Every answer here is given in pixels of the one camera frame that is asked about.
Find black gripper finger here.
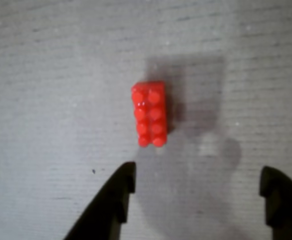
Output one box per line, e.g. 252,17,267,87
259,166,292,240
63,161,137,240

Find red lego block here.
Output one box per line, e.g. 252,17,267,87
131,80,168,148

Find brown cardboard sheet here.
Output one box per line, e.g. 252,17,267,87
0,0,292,240

